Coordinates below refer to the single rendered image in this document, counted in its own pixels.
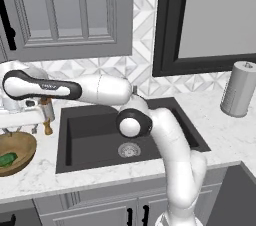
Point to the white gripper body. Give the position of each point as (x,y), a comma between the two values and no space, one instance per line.
(20,118)

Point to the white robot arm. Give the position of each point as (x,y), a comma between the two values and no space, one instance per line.
(173,156)

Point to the wooden bowl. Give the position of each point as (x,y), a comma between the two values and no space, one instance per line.
(23,150)

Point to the green broccoli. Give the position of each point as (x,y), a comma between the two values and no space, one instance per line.
(7,159)

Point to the dark grey sink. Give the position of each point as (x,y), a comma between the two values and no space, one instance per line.
(93,136)

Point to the grey panel under sink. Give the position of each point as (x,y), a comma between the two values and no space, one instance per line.
(110,191)

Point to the grey base cupboard door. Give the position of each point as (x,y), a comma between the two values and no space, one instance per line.
(210,203)
(96,216)

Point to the grey and brown bottle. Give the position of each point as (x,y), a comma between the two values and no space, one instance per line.
(49,116)

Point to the dark grey drawer front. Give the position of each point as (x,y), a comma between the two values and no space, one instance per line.
(23,215)

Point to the grey paper towel roll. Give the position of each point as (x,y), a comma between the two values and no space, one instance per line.
(238,90)

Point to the dark grey dishwasher front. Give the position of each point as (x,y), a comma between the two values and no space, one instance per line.
(235,200)

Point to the black framed window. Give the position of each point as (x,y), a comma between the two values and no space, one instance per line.
(213,13)

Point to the grey wall cupboard door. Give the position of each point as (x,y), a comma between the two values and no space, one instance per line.
(66,10)

